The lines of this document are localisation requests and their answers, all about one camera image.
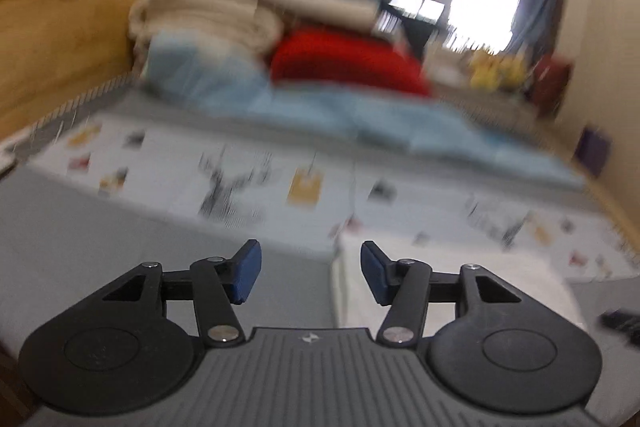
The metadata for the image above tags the red bag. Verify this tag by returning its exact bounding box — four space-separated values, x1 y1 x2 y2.
530 54 573 118

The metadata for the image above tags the cream folded blanket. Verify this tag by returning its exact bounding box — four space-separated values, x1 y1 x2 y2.
127 0 286 62

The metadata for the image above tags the white object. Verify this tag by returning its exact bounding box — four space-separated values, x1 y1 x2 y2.
0 144 18 178

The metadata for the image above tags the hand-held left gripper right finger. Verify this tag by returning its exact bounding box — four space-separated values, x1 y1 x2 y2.
361 241 522 348

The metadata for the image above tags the yellow plush toy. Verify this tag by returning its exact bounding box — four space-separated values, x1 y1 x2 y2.
467 49 528 90

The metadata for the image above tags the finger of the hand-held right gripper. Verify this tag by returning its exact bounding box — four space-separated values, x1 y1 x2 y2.
599 309 640 335

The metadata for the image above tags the purple box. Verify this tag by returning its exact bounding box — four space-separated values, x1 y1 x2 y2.
572 124 613 178

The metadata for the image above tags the white small garment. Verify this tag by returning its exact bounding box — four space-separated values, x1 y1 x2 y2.
329 227 587 333

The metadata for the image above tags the red folded blanket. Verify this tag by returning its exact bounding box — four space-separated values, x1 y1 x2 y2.
269 29 433 98

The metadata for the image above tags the light blue blanket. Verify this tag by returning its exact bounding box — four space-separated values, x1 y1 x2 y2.
142 32 586 188

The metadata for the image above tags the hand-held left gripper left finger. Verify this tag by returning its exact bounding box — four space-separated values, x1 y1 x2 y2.
102 240 262 349

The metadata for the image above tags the printed pale blanket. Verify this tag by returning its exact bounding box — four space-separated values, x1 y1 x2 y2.
25 109 638 283

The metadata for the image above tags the wooden headboard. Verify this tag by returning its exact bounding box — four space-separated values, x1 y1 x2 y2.
0 0 176 142

